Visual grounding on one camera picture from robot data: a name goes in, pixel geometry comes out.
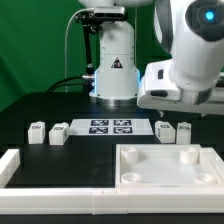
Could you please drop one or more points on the white square tabletop panel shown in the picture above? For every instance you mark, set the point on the white square tabletop panel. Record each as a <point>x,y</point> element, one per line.
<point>167,165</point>

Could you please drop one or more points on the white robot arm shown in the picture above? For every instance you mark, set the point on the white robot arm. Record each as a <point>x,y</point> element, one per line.
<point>191,31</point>

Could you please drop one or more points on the white plate with fiducial markers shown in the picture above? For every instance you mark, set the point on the white plate with fiducial markers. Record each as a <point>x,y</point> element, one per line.
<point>109,127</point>

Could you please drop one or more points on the white U-shaped obstacle fence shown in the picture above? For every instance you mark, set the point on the white U-shaped obstacle fence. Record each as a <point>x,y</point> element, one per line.
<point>113,200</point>

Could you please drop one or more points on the black camera on stand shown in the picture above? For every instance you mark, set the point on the black camera on stand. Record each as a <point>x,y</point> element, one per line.
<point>92,20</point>

